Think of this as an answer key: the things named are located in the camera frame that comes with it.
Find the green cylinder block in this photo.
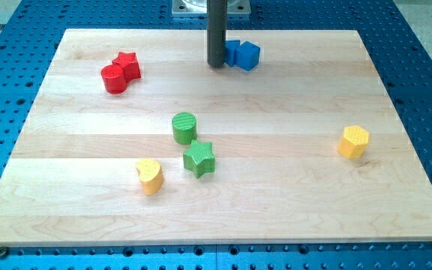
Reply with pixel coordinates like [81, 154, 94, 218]
[172, 112, 197, 145]

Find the blue block behind rod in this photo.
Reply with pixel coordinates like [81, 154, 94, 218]
[224, 40, 240, 67]

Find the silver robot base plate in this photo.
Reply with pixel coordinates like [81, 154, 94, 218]
[171, 0, 251, 18]

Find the yellow heart block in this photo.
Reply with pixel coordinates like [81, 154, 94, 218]
[136, 158, 164, 196]

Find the red cylinder block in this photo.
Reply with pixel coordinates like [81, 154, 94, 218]
[100, 64, 127, 95]

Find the yellow hexagon block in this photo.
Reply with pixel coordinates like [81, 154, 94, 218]
[337, 125, 370, 159]

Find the blue perforated table plate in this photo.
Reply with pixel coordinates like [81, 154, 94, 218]
[0, 0, 432, 269]

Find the blue cube block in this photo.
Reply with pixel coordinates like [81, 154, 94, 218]
[235, 41, 260, 71]

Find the wooden board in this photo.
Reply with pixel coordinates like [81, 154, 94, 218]
[0, 28, 432, 247]

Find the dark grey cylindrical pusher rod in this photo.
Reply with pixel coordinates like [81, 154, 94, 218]
[207, 0, 227, 68]

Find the green star block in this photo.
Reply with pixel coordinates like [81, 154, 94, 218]
[183, 139, 215, 179]

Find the red star block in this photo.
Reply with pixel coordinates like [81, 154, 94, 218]
[112, 52, 142, 83]

